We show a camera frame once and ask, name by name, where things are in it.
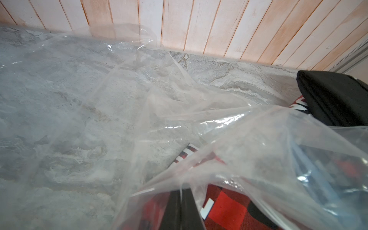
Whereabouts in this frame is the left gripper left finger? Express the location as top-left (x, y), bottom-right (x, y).
top-left (159, 190), bottom-right (181, 230)

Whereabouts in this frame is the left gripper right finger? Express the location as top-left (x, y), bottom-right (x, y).
top-left (181, 188), bottom-right (206, 230)

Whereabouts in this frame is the clear plastic vacuum bag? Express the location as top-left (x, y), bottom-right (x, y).
top-left (1, 25), bottom-right (368, 230)

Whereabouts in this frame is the red black plaid shirt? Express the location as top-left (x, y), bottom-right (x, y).
top-left (289, 96), bottom-right (311, 115)

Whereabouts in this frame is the dark shirt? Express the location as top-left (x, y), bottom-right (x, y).
top-left (296, 71), bottom-right (368, 127)

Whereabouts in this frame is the aluminium wall frame rail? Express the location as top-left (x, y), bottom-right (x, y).
top-left (325, 36), bottom-right (368, 74)

